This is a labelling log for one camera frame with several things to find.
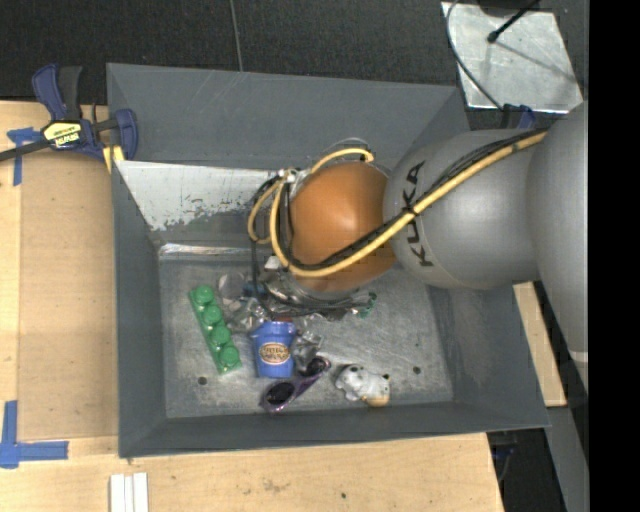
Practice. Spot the blue cup with label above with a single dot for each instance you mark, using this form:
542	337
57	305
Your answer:
275	352

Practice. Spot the grey metal bin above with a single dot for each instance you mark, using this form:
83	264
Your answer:
380	340

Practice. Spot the purple sunglasses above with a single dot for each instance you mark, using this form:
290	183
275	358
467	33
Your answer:
292	387

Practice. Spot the white toy animal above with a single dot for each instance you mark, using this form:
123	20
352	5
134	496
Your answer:
361	384

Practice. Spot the green studded flat block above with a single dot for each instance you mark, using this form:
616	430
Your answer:
216	330

